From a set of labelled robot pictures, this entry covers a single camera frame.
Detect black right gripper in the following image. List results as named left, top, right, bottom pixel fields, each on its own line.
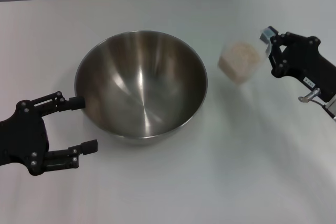
left=264, top=26, right=336, bottom=102

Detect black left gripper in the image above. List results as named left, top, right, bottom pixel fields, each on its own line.
left=0, top=91, right=99, bottom=176

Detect clear plastic measuring cup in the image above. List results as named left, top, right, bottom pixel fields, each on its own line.
left=217, top=28, right=275, bottom=86

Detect white rice grains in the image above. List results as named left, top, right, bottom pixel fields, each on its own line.
left=219, top=41, right=262, bottom=84

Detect stainless steel mixing bowl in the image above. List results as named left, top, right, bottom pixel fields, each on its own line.
left=73, top=29, right=208, bottom=146

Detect right gripper cable with plug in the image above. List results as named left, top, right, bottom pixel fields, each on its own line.
left=298, top=87, right=336, bottom=123

